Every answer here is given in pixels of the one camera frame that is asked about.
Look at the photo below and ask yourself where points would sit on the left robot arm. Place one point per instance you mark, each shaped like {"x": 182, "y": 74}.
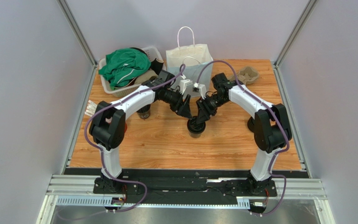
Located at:
{"x": 107, "y": 125}

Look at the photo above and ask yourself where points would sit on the white paper bag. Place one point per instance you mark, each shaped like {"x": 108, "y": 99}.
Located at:
{"x": 194, "y": 57}

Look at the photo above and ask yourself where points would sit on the black cup lid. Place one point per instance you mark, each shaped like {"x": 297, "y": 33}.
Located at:
{"x": 193, "y": 125}

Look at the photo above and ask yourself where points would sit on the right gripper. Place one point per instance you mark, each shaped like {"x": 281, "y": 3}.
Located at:
{"x": 205, "y": 104}

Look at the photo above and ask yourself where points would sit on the black cloth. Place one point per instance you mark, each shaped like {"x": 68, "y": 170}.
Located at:
{"x": 156, "y": 65}

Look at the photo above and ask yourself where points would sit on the beige cloth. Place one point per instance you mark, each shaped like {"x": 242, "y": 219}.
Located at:
{"x": 144, "y": 77}

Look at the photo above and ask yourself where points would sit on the green cloth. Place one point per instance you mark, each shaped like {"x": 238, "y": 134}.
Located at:
{"x": 124, "y": 65}

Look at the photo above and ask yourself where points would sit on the single black coffee cup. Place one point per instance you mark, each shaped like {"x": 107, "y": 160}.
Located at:
{"x": 195, "y": 134}

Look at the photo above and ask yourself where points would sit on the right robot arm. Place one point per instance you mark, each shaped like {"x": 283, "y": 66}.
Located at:
{"x": 268, "y": 122}

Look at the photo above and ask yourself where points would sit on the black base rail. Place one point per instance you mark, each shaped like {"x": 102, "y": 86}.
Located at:
{"x": 185, "y": 186}

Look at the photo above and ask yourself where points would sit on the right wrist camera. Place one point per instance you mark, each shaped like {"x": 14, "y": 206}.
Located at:
{"x": 200, "y": 89}

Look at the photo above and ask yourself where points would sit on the white plastic basket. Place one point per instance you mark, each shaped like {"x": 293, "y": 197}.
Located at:
{"x": 152, "y": 53}

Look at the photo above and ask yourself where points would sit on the black cup stack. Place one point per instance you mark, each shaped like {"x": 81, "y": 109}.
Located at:
{"x": 144, "y": 112}

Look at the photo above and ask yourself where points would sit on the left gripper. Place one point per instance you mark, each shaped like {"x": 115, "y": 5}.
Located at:
{"x": 184, "y": 111}

